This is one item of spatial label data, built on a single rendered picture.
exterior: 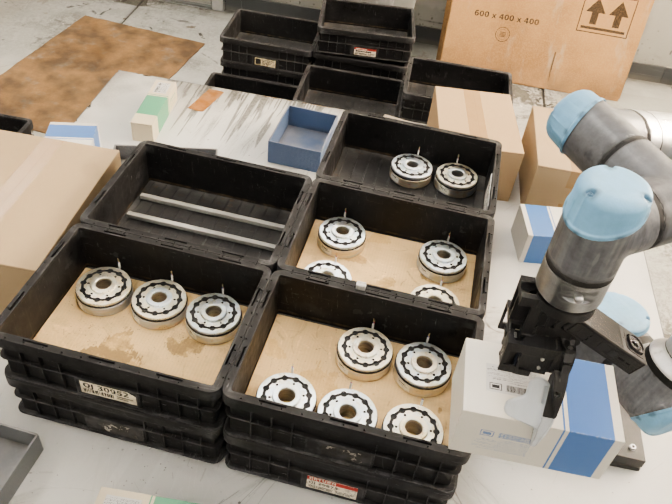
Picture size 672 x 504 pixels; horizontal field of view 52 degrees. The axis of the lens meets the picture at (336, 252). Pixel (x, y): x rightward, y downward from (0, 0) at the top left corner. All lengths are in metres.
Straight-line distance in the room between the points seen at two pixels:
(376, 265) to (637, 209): 0.85
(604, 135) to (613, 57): 3.31
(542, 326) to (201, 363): 0.66
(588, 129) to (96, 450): 0.98
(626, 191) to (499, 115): 1.30
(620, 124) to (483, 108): 1.19
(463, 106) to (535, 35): 2.08
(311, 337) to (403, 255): 0.31
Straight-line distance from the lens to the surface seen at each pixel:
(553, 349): 0.84
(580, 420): 0.94
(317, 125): 2.08
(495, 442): 0.95
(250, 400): 1.11
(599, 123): 0.86
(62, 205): 1.52
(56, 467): 1.36
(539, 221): 1.78
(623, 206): 0.71
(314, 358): 1.29
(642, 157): 0.82
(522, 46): 4.06
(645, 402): 1.29
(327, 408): 1.19
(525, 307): 0.84
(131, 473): 1.33
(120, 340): 1.33
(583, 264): 0.75
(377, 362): 1.27
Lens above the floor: 1.84
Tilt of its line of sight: 43 degrees down
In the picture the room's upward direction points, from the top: 8 degrees clockwise
